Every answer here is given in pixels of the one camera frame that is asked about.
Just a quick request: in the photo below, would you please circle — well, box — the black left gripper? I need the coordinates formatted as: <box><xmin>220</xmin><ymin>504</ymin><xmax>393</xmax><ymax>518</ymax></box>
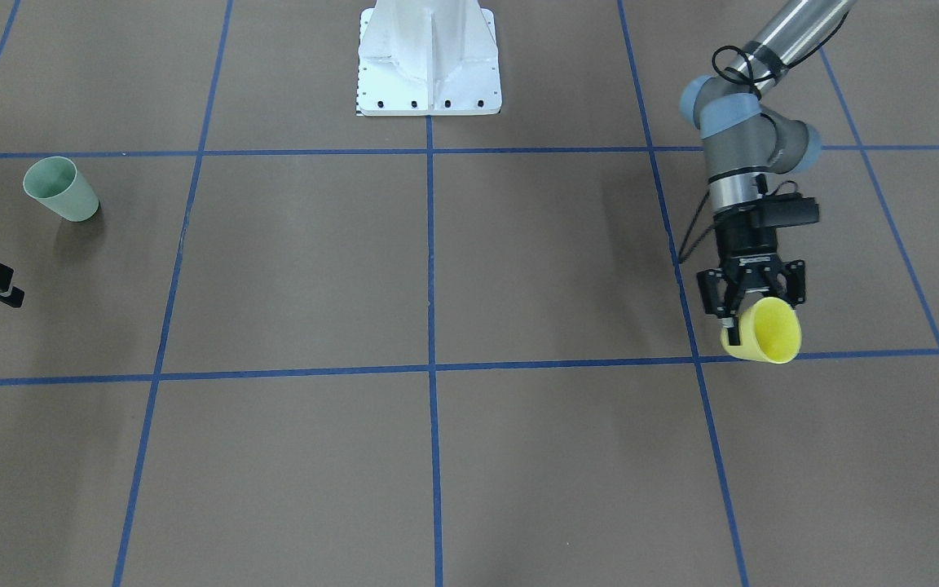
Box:
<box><xmin>696</xmin><ymin>204</ymin><xmax>806</xmax><ymax>348</ymax></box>

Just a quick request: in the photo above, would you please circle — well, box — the yellow plastic cup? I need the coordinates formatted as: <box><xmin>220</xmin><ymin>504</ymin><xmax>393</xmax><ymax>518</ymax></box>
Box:
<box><xmin>720</xmin><ymin>297</ymin><xmax>802</xmax><ymax>364</ymax></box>

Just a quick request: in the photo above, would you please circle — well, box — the green plastic cup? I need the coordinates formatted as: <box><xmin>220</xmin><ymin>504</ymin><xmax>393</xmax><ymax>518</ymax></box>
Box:
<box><xmin>22</xmin><ymin>156</ymin><xmax>100</xmax><ymax>223</ymax></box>

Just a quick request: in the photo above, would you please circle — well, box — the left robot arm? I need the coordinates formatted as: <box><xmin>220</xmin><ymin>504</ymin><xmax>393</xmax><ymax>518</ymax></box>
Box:
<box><xmin>679</xmin><ymin>1</ymin><xmax>853</xmax><ymax>363</ymax></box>

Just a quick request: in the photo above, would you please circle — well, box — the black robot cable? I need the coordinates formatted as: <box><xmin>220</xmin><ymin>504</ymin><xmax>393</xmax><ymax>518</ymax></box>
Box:
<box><xmin>676</xmin><ymin>45</ymin><xmax>780</xmax><ymax>266</ymax></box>

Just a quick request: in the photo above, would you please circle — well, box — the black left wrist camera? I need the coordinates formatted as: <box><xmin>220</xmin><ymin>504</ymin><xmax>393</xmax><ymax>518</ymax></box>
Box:
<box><xmin>749</xmin><ymin>193</ymin><xmax>821</xmax><ymax>229</ymax></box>

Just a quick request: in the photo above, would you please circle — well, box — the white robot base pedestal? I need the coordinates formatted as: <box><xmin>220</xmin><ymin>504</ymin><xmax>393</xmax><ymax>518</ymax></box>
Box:
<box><xmin>355</xmin><ymin>1</ymin><xmax>503</xmax><ymax>117</ymax></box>

